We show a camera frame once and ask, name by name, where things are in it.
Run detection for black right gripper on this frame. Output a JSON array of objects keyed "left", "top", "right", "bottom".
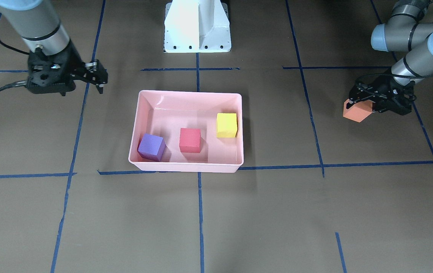
[{"left": 28, "top": 41, "right": 109, "bottom": 94}]

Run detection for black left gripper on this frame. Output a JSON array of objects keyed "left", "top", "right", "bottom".
[{"left": 348, "top": 76, "right": 416, "bottom": 108}]

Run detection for orange foam block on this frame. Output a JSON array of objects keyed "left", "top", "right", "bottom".
[{"left": 343, "top": 100, "right": 373, "bottom": 122}]

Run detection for purple foam block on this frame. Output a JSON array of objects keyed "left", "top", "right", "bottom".
[{"left": 137, "top": 133, "right": 166, "bottom": 162}]

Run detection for red foam block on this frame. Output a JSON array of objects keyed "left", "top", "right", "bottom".
[{"left": 179, "top": 128, "right": 201, "bottom": 153}]

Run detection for yellow foam block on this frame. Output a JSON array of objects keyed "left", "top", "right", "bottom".
[{"left": 216, "top": 113, "right": 238, "bottom": 138}]

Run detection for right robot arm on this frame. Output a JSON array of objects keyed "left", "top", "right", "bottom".
[{"left": 0, "top": 0, "right": 108, "bottom": 96}]

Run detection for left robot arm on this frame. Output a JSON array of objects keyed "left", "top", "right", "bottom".
[{"left": 343, "top": 0, "right": 433, "bottom": 115}]

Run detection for pink plastic bin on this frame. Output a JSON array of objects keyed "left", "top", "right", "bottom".
[{"left": 128, "top": 90, "right": 244, "bottom": 173}]

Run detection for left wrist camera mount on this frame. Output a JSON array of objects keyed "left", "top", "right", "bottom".
[{"left": 373, "top": 98, "right": 412, "bottom": 116}]

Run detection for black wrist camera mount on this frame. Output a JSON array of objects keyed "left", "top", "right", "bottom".
[{"left": 25, "top": 52, "right": 76, "bottom": 96}]

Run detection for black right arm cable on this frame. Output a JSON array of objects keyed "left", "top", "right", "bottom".
[{"left": 0, "top": 80, "right": 29, "bottom": 98}]

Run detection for white camera pole mount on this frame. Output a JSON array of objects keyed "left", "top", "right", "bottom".
[{"left": 163, "top": 0, "right": 232, "bottom": 53}]

